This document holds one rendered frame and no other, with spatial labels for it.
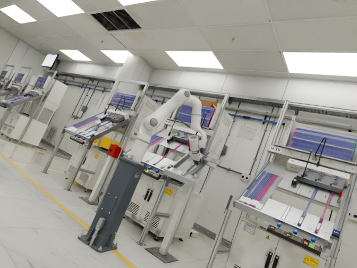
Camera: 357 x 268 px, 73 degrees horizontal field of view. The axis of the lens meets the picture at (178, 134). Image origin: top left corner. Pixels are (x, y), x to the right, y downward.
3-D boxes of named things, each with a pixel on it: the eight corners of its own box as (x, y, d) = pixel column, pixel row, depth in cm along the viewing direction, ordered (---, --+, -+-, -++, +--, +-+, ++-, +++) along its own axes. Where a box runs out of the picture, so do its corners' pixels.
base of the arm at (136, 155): (136, 164, 192) (146, 142, 195) (118, 156, 200) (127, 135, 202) (147, 167, 209) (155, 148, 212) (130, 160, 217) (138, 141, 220)
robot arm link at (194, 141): (201, 145, 230) (191, 145, 232) (200, 134, 222) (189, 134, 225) (198, 151, 223) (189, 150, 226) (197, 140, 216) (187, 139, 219)
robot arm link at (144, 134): (137, 139, 200) (149, 112, 203) (133, 138, 217) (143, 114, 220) (150, 144, 204) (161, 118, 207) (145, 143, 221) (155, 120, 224)
